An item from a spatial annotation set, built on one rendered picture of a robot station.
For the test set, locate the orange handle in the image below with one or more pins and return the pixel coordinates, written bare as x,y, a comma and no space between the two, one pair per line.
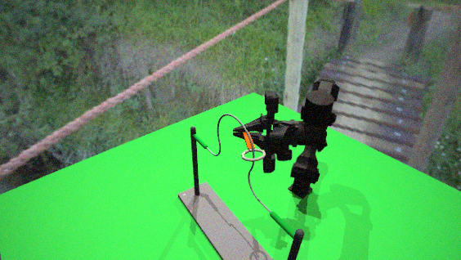
250,150

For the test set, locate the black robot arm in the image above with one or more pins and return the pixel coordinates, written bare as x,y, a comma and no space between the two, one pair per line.
317,115

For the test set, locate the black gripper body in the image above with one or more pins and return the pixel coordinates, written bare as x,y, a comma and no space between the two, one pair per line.
272,107

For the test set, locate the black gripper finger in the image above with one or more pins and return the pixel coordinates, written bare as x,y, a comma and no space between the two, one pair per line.
254,126
256,137

